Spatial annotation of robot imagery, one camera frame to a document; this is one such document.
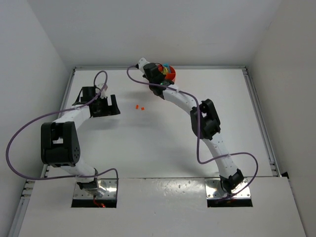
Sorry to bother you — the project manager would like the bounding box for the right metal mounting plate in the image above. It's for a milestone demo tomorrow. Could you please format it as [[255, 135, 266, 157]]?
[[205, 178, 251, 200]]

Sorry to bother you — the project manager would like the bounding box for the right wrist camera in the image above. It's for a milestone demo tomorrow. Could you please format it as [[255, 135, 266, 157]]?
[[137, 57, 150, 74]]

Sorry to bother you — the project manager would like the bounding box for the green lego brick upside-down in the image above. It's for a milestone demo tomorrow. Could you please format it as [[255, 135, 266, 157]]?
[[162, 68, 169, 75]]

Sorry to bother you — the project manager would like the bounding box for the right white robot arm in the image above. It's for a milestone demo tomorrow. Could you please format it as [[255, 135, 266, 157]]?
[[138, 59, 244, 194]]

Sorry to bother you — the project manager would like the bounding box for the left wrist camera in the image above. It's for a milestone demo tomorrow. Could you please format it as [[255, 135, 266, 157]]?
[[95, 83, 108, 98]]

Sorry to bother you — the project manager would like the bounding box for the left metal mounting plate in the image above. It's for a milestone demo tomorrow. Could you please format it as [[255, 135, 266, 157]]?
[[73, 178, 118, 199]]

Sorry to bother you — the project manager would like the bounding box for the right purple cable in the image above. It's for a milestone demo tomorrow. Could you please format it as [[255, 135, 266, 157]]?
[[126, 64, 259, 202]]

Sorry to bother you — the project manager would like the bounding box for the metal mounting plate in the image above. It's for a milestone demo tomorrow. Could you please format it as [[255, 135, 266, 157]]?
[[205, 178, 251, 200], [73, 178, 118, 199]]

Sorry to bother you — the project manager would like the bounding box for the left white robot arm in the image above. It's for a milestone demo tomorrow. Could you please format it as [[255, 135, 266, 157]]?
[[41, 86, 120, 193]]

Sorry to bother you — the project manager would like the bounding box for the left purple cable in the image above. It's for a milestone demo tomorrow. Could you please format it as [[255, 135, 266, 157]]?
[[5, 71, 118, 181]]

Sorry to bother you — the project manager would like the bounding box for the orange divided round container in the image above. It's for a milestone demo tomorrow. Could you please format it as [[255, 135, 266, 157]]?
[[158, 64, 176, 82]]

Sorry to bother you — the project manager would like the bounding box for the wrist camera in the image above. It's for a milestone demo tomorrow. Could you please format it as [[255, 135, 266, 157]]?
[[95, 83, 108, 98], [137, 57, 150, 74]]

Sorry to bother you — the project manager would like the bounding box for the purple cable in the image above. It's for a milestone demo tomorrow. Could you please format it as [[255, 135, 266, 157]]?
[[5, 71, 118, 181], [126, 64, 259, 202]]

